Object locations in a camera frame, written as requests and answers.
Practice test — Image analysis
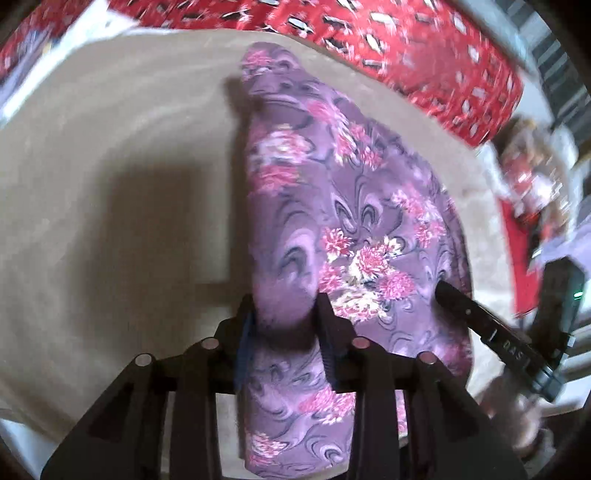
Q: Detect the purple floral cloth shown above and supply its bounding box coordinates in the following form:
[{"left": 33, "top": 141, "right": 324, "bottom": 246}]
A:
[{"left": 242, "top": 43, "right": 473, "bottom": 479}]

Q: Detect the person right hand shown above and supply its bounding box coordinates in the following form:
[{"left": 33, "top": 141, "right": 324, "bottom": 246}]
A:
[{"left": 480, "top": 369, "right": 542, "bottom": 457}]

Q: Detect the stuffed toy in plastic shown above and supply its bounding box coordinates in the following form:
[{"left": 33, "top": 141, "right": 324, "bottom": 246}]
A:
[{"left": 495, "top": 116, "right": 580, "bottom": 240}]

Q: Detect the red penguin print blanket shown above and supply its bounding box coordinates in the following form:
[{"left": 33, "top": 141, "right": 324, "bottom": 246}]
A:
[{"left": 1, "top": 1, "right": 524, "bottom": 146}]

